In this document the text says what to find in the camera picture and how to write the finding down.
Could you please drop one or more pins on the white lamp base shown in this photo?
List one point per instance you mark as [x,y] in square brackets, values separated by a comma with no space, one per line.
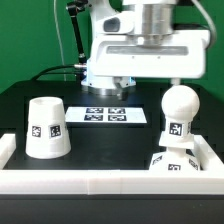
[175,156]

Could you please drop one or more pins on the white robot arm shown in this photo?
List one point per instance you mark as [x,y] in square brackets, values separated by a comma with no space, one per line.
[141,42]

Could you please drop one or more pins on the white marker sheet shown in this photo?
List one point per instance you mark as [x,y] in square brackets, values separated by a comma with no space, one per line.
[128,115]

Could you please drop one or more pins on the white lamp shade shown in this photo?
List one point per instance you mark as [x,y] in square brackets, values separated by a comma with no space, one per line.
[47,134]

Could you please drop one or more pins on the white U-shaped fence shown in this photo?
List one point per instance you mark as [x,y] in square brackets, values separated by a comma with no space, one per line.
[209,181]

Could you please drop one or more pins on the white lamp bulb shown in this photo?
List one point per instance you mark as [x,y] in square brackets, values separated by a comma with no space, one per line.
[180,104]

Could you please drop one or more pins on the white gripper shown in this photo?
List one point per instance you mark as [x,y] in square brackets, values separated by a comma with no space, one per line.
[181,55]

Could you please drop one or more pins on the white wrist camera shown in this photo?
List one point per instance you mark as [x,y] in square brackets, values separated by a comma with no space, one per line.
[122,23]

